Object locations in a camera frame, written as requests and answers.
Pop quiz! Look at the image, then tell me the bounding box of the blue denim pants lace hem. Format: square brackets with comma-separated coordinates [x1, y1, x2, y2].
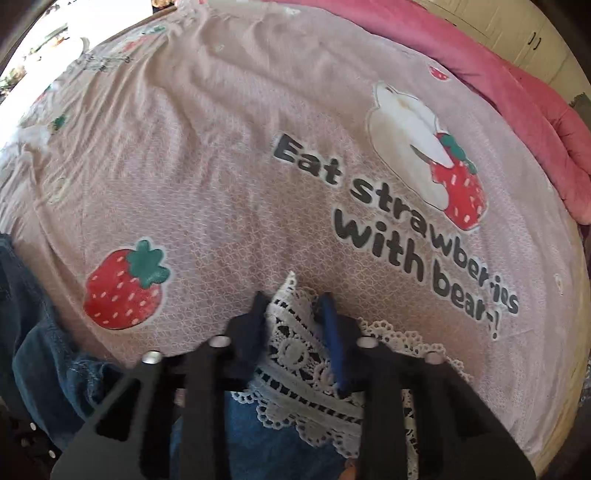
[0, 232, 472, 480]

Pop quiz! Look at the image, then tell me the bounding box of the pink strawberry bed sheet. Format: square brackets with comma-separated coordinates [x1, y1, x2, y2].
[1, 1, 590, 471]

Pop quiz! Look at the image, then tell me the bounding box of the pink folded comforter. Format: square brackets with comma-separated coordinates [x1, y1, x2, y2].
[276, 0, 591, 226]

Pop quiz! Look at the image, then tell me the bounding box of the cream wardrobe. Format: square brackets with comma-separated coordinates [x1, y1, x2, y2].
[417, 0, 590, 102]

